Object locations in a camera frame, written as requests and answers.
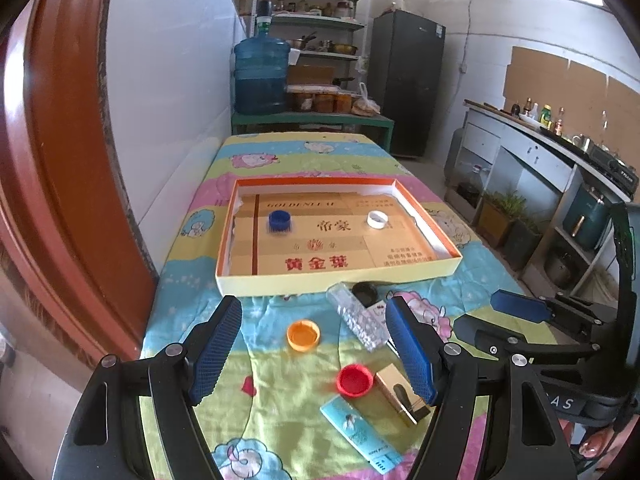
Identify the brown cardboard box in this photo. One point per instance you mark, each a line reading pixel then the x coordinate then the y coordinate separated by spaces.
pixel 310 75

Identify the grey gas cylinder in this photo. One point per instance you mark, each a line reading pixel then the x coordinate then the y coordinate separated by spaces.
pixel 456 155

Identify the dark sauce bottle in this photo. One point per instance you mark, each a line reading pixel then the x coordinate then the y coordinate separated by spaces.
pixel 527 106

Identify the green potted plant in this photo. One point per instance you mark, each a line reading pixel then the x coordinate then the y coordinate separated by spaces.
pixel 525 235
pixel 500 212

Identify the red-brown wooden door frame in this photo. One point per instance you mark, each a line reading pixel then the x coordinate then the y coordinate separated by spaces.
pixel 60 160

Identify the metal cooking pot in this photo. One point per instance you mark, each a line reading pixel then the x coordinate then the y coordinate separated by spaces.
pixel 560 266

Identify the small gold box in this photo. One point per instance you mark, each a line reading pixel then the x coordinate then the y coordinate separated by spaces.
pixel 395 390

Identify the person's right hand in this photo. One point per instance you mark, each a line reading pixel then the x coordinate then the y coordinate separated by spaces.
pixel 595 447

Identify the white metal shelf rack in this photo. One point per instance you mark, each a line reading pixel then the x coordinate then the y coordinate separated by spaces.
pixel 320 20

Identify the clear plastic bag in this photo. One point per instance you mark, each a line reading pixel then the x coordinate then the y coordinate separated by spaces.
pixel 365 105

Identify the amber food jar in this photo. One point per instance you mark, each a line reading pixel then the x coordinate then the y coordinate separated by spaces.
pixel 324 102
pixel 302 101
pixel 343 102

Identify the cardboard wall panel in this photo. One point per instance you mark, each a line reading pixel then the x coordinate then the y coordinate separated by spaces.
pixel 587 95
pixel 622 115
pixel 535 77

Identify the red bottle cap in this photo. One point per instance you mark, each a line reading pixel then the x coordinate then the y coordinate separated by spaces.
pixel 354 380

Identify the blue water jug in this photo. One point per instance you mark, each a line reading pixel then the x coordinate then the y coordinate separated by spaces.
pixel 261 75

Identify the teal floral lighter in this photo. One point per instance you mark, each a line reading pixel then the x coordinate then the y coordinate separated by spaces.
pixel 357 427

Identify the orange-rimmed cardboard tray box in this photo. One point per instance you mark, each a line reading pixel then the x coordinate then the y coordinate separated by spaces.
pixel 300 245

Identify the dark grey refrigerator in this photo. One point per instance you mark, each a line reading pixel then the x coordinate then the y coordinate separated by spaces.
pixel 410 85

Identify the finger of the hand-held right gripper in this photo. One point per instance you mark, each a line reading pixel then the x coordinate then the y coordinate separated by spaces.
pixel 475 332
pixel 520 305

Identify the green bench table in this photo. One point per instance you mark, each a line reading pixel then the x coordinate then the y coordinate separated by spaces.
pixel 310 119

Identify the black gas stove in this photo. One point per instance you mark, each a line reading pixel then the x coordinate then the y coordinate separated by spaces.
pixel 612 165

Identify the black bottle cap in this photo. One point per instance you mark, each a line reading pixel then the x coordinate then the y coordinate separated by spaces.
pixel 366 292

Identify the white kitchen counter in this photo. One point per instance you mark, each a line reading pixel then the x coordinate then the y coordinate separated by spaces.
pixel 525 155

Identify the blue bottle cap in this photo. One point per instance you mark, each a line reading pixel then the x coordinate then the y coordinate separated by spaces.
pixel 279 221

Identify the white bottle cap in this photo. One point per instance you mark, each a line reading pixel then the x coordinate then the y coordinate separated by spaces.
pixel 378 220

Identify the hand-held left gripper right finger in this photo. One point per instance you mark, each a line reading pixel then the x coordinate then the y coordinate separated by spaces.
pixel 410 355

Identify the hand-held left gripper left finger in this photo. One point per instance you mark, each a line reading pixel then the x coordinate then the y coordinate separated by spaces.
pixel 217 350

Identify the yellow-orange bottle cap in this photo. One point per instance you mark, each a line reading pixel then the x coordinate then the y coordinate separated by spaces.
pixel 303 335

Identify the dark teal kitchen appliance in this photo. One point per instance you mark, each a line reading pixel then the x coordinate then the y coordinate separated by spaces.
pixel 585 217

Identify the green-yellow bottle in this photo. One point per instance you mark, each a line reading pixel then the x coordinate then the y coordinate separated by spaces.
pixel 546 116

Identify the red-brown sauce bottle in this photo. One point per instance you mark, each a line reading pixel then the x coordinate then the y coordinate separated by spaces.
pixel 559 124

